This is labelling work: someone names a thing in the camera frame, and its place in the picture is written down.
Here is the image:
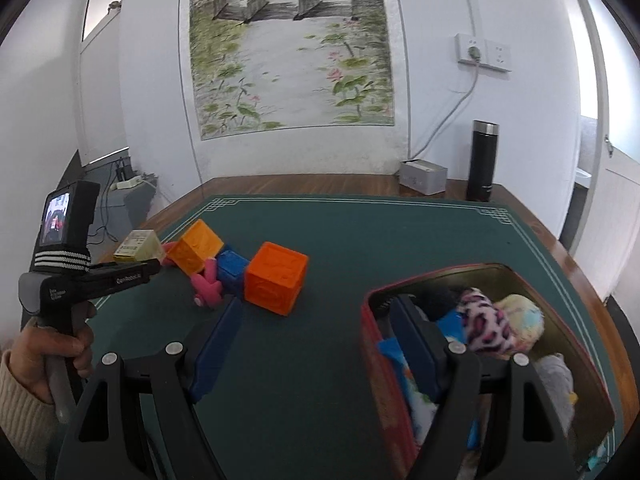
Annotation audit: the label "yellow paper box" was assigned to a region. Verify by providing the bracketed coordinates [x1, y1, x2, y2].
[113, 230, 166, 262]

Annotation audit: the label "dark orange rubber cube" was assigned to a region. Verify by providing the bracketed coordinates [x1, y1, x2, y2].
[244, 242, 309, 316]

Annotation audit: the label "grey knitted sock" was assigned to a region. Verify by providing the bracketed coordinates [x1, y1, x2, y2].
[534, 353, 577, 436]

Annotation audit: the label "red metal tin box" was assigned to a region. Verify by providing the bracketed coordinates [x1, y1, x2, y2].
[360, 263, 615, 479]

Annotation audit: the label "person left hand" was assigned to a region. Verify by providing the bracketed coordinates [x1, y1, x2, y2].
[8, 321, 94, 404]

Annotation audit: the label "pink foam curler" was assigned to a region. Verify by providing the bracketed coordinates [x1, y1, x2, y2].
[190, 258, 224, 309]

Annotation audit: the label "grey power cable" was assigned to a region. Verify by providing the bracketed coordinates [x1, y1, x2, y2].
[409, 46, 483, 162]

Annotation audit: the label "beige sweater forearm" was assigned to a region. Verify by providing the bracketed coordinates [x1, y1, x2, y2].
[1, 350, 58, 479]

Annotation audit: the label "blue cloth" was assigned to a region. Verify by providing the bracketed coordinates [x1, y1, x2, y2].
[216, 246, 250, 297]

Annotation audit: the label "white wall socket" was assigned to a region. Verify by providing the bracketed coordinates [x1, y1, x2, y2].
[454, 34, 512, 73]

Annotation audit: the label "black thermos bottle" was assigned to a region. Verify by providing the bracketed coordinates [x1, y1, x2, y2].
[465, 120, 499, 202]

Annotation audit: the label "light orange rubber cube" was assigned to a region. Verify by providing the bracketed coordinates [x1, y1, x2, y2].
[165, 219, 224, 276]

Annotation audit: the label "blue snack packet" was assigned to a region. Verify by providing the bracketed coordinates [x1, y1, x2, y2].
[376, 310, 466, 446]

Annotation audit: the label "black camera box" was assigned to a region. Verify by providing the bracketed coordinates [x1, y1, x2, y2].
[29, 181, 100, 274]

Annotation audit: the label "white door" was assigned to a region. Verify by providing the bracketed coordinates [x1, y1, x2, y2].
[570, 0, 639, 299]

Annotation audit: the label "grey concrete stairs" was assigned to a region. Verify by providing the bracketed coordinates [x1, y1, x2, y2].
[60, 152, 157, 263]

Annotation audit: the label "green table mat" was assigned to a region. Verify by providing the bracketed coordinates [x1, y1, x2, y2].
[54, 195, 626, 480]

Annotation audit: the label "landscape scroll painting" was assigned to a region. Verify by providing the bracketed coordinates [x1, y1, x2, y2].
[181, 0, 410, 180]

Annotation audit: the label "grey box device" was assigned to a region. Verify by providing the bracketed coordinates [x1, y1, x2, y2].
[398, 160, 448, 196]

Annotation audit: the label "white power strip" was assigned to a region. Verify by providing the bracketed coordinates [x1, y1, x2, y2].
[110, 176, 144, 191]

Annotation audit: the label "pink leopard print cloth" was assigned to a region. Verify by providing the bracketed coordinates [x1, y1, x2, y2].
[457, 288, 515, 354]

